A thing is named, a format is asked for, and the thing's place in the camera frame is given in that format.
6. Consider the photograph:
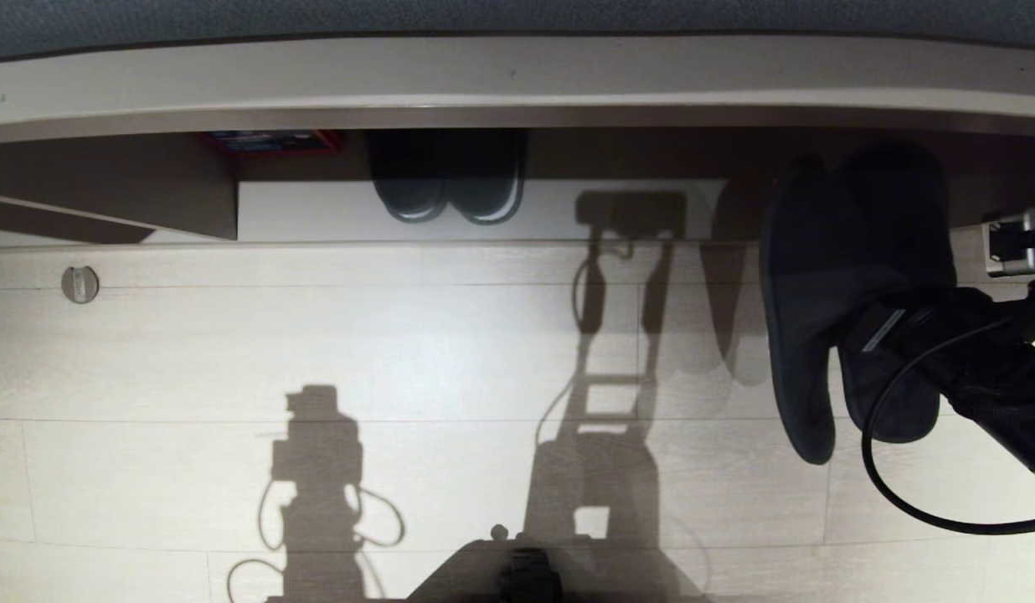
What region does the beige shoe shelf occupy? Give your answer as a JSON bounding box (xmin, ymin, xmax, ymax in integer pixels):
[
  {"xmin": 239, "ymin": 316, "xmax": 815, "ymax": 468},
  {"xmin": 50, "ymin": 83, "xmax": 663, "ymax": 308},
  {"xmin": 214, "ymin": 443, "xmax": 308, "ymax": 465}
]
[{"xmin": 0, "ymin": 33, "xmax": 1035, "ymax": 249}]

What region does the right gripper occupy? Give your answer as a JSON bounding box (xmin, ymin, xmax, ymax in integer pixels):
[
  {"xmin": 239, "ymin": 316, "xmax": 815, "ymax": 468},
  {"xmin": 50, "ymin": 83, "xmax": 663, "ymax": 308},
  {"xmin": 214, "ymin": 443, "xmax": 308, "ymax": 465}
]
[{"xmin": 841, "ymin": 287, "xmax": 1022, "ymax": 396}]

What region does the red and blue box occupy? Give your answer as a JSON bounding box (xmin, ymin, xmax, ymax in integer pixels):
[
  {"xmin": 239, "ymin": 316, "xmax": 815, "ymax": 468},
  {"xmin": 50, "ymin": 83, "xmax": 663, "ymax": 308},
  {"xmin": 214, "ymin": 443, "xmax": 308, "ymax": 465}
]
[{"xmin": 203, "ymin": 130, "xmax": 345, "ymax": 159}]

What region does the black cable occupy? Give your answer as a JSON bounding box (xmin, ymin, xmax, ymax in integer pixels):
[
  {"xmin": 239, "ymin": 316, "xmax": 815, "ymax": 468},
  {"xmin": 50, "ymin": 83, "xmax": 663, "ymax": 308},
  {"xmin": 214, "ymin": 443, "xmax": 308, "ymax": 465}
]
[{"xmin": 860, "ymin": 315, "xmax": 1035, "ymax": 537}]

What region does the dark slipper with white sole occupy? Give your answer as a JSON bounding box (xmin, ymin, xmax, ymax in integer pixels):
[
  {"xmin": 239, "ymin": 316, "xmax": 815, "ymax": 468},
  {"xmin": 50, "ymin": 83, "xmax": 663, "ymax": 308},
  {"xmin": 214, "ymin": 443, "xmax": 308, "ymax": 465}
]
[
  {"xmin": 445, "ymin": 130, "xmax": 528, "ymax": 226},
  {"xmin": 369, "ymin": 130, "xmax": 449, "ymax": 224}
]

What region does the dark blue slipper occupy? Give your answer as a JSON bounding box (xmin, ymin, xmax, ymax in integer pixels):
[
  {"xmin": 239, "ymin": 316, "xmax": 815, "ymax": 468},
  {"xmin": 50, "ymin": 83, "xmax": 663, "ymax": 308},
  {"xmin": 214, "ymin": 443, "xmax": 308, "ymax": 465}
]
[
  {"xmin": 759, "ymin": 156, "xmax": 847, "ymax": 466},
  {"xmin": 834, "ymin": 142, "xmax": 959, "ymax": 445}
]

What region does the round metal floor stopper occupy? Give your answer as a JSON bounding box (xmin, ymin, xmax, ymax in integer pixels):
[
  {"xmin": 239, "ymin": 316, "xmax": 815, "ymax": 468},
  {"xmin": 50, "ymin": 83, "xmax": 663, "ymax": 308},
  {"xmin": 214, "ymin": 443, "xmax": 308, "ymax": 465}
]
[{"xmin": 61, "ymin": 265, "xmax": 100, "ymax": 305}]

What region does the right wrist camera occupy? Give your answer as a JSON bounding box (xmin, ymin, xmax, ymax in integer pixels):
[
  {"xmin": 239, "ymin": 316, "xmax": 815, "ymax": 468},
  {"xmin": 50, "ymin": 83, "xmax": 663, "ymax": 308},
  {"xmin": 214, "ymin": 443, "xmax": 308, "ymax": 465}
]
[{"xmin": 984, "ymin": 209, "xmax": 1035, "ymax": 279}]

